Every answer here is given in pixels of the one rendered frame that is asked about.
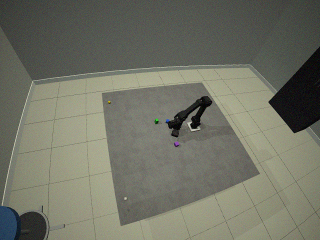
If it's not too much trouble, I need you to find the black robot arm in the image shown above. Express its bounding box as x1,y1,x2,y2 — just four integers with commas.
168,96,213,129

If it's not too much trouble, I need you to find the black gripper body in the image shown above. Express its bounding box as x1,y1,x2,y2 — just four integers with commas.
171,125,181,138

